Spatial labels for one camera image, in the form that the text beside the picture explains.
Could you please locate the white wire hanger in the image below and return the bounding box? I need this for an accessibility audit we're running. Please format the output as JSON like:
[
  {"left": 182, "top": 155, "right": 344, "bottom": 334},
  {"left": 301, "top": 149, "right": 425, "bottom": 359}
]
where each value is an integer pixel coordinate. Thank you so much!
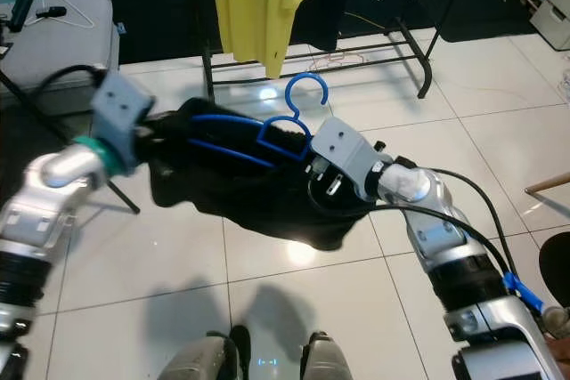
[{"left": 40, "top": 0, "right": 94, "bottom": 32}]

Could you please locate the yellow t-shirt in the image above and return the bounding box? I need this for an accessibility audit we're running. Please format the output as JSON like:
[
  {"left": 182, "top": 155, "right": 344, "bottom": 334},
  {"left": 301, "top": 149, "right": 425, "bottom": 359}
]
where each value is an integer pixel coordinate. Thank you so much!
[{"left": 189, "top": 0, "right": 313, "bottom": 81}]

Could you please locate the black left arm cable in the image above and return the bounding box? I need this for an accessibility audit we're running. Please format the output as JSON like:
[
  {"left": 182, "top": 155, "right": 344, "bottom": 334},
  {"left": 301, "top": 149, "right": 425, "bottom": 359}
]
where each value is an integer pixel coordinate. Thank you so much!
[{"left": 22, "top": 64, "right": 112, "bottom": 118}]

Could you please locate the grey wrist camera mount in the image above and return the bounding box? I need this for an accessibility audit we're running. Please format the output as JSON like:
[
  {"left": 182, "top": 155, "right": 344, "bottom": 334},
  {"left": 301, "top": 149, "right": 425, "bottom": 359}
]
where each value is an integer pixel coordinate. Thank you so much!
[
  {"left": 94, "top": 74, "right": 154, "bottom": 167},
  {"left": 312, "top": 117, "right": 386, "bottom": 203}
]

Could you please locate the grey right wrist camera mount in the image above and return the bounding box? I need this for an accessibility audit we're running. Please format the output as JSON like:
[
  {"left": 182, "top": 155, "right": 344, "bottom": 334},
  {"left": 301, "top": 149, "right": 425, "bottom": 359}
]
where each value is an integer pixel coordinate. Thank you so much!
[{"left": 312, "top": 117, "right": 386, "bottom": 203}]

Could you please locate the blue plastic hanger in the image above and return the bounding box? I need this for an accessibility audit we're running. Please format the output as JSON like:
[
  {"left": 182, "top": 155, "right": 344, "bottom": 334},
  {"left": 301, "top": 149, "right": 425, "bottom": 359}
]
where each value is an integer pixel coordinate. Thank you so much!
[{"left": 185, "top": 71, "right": 330, "bottom": 169}]

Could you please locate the grey ottoman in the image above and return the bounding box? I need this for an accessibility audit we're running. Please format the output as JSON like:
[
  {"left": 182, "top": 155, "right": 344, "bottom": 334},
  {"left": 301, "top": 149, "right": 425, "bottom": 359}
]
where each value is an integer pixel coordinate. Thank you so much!
[{"left": 0, "top": 0, "right": 121, "bottom": 114}]

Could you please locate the blue arm strap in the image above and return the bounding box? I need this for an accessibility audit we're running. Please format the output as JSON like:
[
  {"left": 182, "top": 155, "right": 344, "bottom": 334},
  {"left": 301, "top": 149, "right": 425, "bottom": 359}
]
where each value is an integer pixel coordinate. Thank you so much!
[{"left": 503, "top": 271, "right": 544, "bottom": 314}]

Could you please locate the wooden stick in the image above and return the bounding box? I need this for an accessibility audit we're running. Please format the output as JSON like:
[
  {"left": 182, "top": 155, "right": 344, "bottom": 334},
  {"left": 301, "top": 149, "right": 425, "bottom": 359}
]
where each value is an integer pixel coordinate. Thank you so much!
[{"left": 524, "top": 171, "right": 570, "bottom": 197}]

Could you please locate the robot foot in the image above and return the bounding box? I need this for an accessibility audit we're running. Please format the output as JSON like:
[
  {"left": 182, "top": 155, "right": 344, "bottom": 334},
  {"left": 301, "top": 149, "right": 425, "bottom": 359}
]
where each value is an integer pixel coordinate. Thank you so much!
[
  {"left": 298, "top": 331, "right": 362, "bottom": 380},
  {"left": 156, "top": 327, "right": 252, "bottom": 380}
]

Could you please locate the black t-shirt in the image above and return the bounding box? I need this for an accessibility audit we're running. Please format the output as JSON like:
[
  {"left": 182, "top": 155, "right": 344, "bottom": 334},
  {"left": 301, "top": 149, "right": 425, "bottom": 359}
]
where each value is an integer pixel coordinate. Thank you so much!
[{"left": 147, "top": 98, "right": 375, "bottom": 252}]

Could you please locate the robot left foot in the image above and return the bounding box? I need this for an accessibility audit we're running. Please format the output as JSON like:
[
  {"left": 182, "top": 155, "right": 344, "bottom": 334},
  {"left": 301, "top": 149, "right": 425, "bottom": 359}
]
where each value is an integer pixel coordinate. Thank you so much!
[{"left": 156, "top": 327, "right": 252, "bottom": 380}]

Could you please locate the black metal clothes rack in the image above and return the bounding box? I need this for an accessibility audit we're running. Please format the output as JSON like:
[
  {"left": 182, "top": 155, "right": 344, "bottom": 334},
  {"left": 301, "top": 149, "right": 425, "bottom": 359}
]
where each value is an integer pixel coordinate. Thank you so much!
[{"left": 200, "top": 0, "right": 482, "bottom": 103}]

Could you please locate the white drawer cabinet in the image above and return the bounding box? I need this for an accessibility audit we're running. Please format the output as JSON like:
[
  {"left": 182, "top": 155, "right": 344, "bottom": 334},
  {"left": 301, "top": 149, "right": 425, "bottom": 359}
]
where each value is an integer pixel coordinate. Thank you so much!
[{"left": 530, "top": 0, "right": 570, "bottom": 52}]

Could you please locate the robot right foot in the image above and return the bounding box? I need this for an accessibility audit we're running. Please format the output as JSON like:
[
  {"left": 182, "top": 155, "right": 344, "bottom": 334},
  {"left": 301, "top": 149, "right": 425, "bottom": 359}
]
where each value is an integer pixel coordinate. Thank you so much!
[{"left": 298, "top": 331, "right": 362, "bottom": 380}]

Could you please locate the black selfie stick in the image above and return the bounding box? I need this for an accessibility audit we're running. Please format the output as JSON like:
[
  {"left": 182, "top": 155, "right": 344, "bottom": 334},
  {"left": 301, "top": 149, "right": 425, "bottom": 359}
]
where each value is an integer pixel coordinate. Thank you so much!
[{"left": 11, "top": 0, "right": 68, "bottom": 36}]

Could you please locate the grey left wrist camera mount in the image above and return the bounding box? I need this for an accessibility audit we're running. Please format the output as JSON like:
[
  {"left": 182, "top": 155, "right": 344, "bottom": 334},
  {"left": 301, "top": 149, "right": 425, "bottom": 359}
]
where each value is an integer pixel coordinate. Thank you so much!
[{"left": 94, "top": 74, "right": 154, "bottom": 167}]

